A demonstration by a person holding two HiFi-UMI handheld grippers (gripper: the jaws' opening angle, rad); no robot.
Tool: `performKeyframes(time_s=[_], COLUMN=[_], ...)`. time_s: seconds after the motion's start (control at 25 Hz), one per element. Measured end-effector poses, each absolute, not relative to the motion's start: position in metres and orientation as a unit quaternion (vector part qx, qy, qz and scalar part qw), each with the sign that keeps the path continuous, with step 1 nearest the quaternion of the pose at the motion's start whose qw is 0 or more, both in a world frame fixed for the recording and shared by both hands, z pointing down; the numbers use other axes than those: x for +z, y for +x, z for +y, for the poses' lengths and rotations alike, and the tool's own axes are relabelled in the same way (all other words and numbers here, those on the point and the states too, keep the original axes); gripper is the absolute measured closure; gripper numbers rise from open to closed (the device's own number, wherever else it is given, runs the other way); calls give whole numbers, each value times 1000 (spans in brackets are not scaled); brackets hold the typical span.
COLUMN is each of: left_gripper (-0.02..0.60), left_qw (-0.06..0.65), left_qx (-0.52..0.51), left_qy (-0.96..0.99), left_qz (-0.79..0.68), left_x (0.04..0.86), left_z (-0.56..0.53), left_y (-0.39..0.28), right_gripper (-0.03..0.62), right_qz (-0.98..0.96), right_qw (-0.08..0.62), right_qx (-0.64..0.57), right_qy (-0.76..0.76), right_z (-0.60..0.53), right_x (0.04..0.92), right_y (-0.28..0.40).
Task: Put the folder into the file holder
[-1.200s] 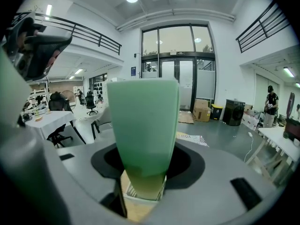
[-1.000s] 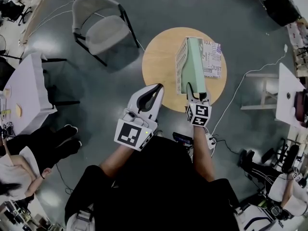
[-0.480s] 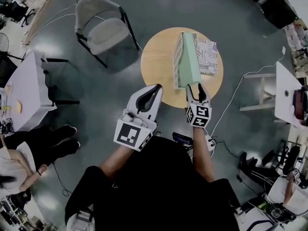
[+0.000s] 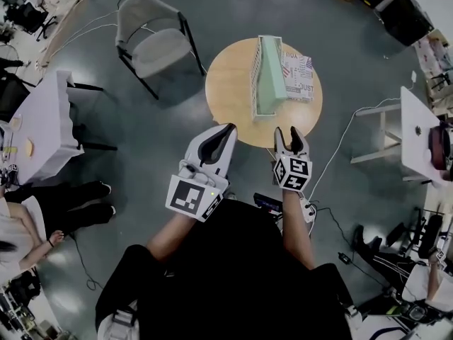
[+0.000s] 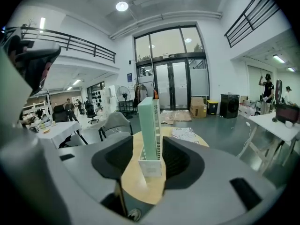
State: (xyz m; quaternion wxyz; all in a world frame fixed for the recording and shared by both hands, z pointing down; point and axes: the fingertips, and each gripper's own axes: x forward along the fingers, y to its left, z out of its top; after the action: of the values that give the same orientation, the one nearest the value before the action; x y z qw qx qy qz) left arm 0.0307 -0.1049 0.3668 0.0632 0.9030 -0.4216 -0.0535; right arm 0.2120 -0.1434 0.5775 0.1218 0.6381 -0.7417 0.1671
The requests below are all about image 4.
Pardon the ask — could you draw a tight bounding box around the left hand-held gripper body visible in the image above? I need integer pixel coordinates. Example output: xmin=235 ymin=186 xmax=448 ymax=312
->
xmin=165 ymin=159 xmax=231 ymax=223

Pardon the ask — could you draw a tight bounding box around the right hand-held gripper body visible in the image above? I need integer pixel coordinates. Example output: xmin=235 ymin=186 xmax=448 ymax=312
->
xmin=272 ymin=149 xmax=313 ymax=193

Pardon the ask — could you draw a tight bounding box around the white slotted rack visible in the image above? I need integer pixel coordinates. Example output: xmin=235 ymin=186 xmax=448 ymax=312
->
xmin=249 ymin=35 xmax=284 ymax=122

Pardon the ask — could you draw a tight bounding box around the light green board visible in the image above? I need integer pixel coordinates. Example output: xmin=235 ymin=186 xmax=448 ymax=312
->
xmin=255 ymin=35 xmax=288 ymax=115

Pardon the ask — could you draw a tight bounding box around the person's left forearm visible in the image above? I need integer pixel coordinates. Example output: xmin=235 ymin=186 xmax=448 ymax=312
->
xmin=147 ymin=212 xmax=197 ymax=264

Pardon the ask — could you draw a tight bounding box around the person's right forearm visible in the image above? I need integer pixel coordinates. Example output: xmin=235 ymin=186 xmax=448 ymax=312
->
xmin=282 ymin=189 xmax=316 ymax=271

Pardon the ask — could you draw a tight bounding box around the black cube box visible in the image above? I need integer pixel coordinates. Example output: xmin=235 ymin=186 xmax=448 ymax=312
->
xmin=380 ymin=0 xmax=435 ymax=47

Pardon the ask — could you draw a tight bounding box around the black electronic device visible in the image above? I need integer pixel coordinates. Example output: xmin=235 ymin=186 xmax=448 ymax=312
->
xmin=253 ymin=192 xmax=284 ymax=213

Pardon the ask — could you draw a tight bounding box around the white socket strip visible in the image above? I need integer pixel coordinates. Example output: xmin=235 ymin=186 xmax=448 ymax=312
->
xmin=299 ymin=196 xmax=318 ymax=225

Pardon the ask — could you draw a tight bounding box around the round wooden table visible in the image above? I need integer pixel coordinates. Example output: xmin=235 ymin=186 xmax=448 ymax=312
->
xmin=205 ymin=37 xmax=323 ymax=150

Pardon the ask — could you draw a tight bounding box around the person's black shirt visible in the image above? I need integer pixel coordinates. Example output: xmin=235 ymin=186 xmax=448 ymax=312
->
xmin=94 ymin=200 xmax=362 ymax=340

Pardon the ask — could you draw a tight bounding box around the grey chair with black legs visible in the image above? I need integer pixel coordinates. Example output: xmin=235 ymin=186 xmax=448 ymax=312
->
xmin=115 ymin=0 xmax=208 ymax=101

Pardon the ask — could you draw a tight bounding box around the white trestle desk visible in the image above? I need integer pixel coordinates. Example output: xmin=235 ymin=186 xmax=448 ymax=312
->
xmin=350 ymin=86 xmax=445 ymax=183

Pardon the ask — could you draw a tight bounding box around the dark red round case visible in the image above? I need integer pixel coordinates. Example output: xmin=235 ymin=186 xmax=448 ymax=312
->
xmin=427 ymin=124 xmax=453 ymax=172

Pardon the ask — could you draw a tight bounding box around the table with white cloth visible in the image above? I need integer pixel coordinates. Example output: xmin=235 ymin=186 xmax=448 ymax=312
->
xmin=13 ymin=69 xmax=117 ymax=187

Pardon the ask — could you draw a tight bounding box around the black mesh chair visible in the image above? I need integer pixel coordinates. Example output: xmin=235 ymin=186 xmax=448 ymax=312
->
xmin=0 ymin=71 xmax=31 ymax=123

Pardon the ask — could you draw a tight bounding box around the black office chair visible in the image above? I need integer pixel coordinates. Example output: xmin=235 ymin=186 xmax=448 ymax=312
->
xmin=6 ymin=0 xmax=57 ymax=42

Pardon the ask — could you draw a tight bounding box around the white floor cable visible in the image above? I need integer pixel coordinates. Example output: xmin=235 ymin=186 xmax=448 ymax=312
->
xmin=306 ymin=97 xmax=403 ymax=203

